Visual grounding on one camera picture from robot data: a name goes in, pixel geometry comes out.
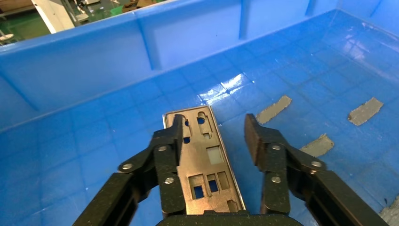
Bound silver metal I/O shield plate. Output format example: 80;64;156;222
162;105;247;216

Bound large blue plastic tray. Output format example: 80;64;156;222
0;0;399;226

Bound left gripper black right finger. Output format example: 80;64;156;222
244;113;390;226

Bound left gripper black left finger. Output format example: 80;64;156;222
72;114;188;226

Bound white square post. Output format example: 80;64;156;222
31;0;75;34

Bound grey tape strip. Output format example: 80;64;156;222
348;97;384;127
301;133;335;158
256;95;292;125

